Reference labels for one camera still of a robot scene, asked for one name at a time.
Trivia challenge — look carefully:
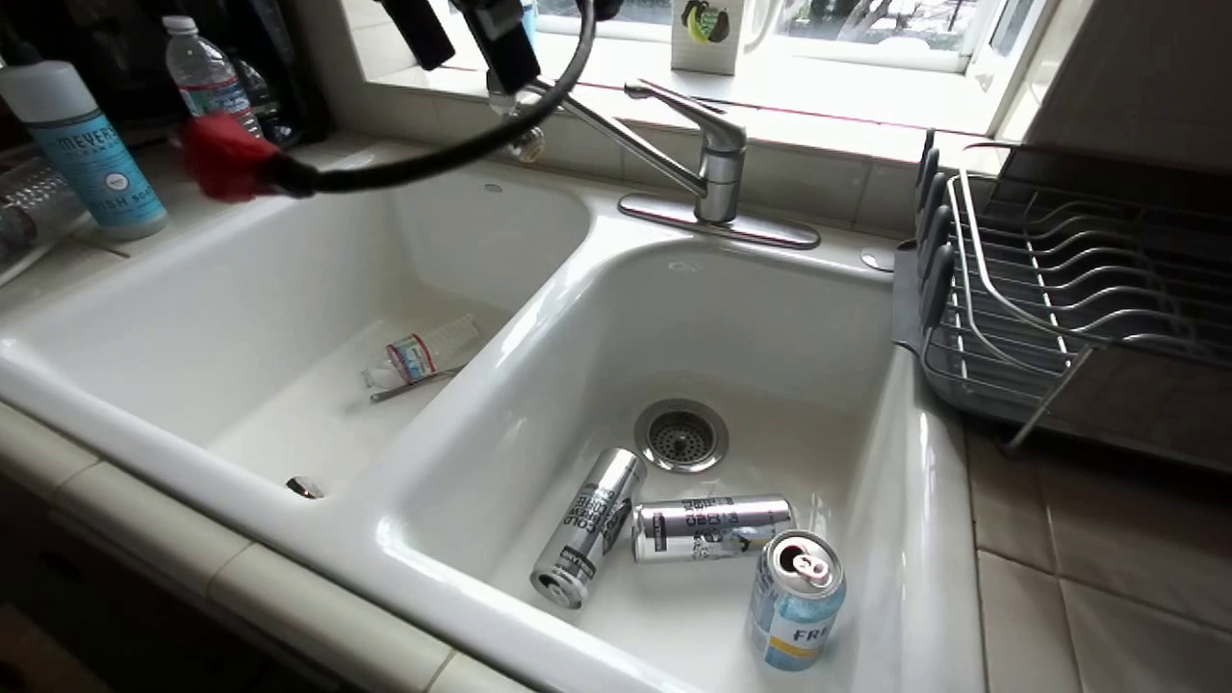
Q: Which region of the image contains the chrome swivel faucet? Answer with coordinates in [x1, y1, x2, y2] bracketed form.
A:
[552, 79, 824, 253]

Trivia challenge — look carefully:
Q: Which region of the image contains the white carton green print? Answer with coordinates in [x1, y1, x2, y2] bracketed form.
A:
[665, 0, 745, 79]

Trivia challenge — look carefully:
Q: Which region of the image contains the clear plastic water bottle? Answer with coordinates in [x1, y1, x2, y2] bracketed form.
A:
[156, 10, 264, 144]

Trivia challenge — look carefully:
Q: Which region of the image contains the black bulky object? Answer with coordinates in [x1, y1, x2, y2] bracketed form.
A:
[0, 0, 339, 149]

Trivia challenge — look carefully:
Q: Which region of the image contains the white double basin sink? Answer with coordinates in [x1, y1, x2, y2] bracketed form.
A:
[0, 166, 987, 693]

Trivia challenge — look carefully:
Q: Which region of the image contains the teal soap bottle white cap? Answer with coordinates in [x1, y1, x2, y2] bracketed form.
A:
[0, 55, 172, 243]

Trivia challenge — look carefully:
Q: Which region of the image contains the metal drain strainer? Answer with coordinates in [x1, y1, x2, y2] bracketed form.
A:
[630, 395, 733, 478]

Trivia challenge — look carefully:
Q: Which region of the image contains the silver slim can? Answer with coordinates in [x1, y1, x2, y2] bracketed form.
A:
[626, 492, 797, 565]
[527, 443, 649, 614]

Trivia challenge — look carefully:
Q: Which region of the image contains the blue and white soda can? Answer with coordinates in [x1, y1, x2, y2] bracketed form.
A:
[743, 526, 849, 675]

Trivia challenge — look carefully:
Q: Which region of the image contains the black flexible hose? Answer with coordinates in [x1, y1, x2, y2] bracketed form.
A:
[264, 0, 607, 202]

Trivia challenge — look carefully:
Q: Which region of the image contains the white window frame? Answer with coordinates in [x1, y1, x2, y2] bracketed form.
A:
[334, 0, 1095, 139]

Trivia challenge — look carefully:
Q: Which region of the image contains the wire dish rack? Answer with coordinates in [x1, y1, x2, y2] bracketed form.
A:
[911, 126, 1232, 478]

